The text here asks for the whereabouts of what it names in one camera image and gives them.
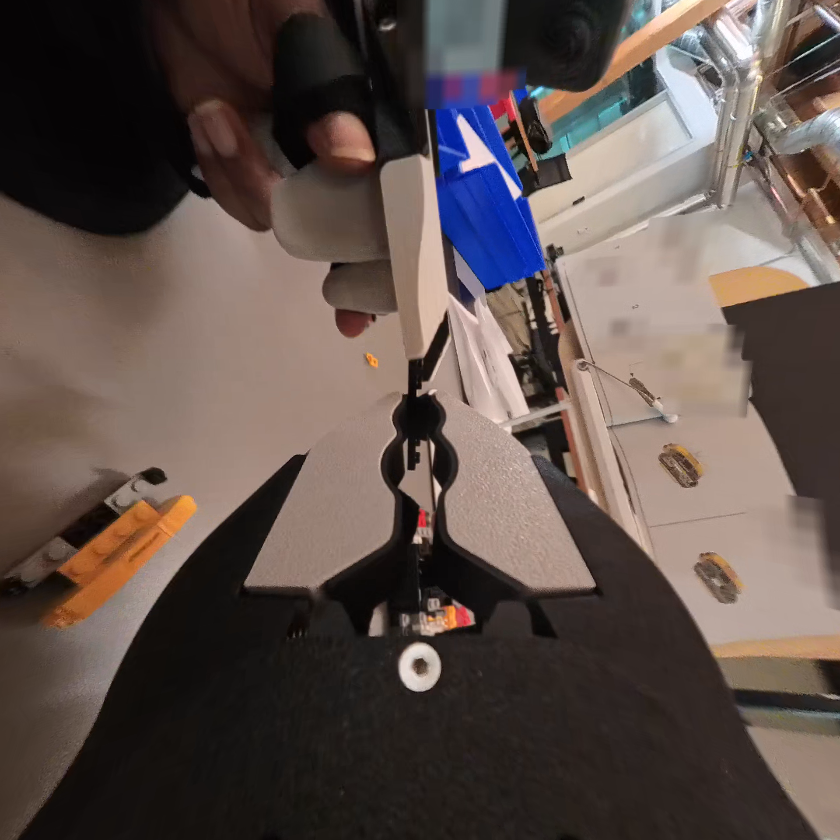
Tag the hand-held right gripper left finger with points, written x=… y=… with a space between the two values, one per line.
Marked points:
x=328 y=512

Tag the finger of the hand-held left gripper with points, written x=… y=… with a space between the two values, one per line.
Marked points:
x=436 y=348
x=413 y=249

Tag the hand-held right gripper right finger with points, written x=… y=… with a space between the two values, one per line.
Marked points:
x=518 y=512

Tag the long black brick plate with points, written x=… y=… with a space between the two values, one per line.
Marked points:
x=415 y=426

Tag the orange grey black brick assembly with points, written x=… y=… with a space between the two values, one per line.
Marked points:
x=111 y=551

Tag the person's left forearm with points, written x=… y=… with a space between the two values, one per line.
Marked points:
x=79 y=118

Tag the grey desk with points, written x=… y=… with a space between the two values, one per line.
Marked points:
x=164 y=361

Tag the person's left hand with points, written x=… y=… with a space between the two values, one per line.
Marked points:
x=223 y=79

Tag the crumpled white paper bag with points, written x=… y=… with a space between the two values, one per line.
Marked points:
x=485 y=354

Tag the blue plastic storage bin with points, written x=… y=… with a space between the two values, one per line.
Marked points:
x=485 y=229

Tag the black toy car chassis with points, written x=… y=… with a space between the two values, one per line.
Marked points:
x=423 y=522

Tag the white paper sheet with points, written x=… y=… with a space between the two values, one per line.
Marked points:
x=485 y=157

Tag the building instruction booklet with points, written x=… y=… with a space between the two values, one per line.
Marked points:
x=689 y=512

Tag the silver ventilation duct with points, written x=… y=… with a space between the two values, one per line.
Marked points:
x=741 y=79

